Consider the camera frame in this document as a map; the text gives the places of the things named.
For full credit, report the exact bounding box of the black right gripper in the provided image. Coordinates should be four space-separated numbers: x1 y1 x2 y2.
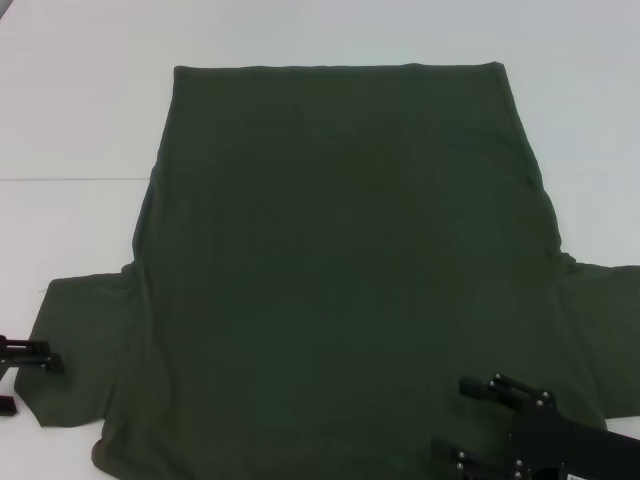
430 371 640 480

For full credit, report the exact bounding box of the dark green t-shirt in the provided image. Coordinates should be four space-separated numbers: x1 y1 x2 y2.
13 61 640 480

